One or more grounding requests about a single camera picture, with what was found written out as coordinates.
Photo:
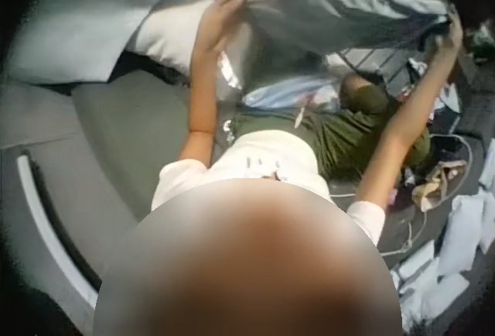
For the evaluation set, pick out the person's left hand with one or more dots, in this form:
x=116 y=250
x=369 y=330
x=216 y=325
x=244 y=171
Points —
x=220 y=28

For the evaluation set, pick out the person's right hand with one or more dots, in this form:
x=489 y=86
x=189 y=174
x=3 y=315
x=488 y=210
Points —
x=448 y=42

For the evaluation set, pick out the translucent plastic bag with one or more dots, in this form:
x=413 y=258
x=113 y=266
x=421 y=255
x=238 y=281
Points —
x=278 y=30

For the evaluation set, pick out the grey cloth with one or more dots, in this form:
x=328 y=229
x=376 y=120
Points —
x=386 y=14

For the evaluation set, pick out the white pillow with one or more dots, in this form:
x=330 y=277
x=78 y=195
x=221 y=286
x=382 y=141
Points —
x=174 y=38

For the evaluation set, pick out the heap of mixed clothes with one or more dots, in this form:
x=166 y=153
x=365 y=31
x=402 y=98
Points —
x=433 y=92

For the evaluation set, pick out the dark slatted board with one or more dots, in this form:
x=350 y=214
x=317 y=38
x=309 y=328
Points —
x=371 y=61

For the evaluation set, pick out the light blue cloth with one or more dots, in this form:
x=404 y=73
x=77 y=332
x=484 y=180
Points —
x=270 y=98

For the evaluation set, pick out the person's legs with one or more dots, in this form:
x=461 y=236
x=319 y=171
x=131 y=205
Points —
x=348 y=131

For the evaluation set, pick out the grey blanket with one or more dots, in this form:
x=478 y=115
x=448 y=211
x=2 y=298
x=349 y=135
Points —
x=77 y=14

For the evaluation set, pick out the beige cloth bag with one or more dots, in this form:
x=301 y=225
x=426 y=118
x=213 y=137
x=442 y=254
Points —
x=435 y=187

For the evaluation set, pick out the heap of white papers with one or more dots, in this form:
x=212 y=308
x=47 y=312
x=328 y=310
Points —
x=448 y=251

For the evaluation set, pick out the white curved bed rail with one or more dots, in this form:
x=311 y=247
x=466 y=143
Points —
x=50 y=227

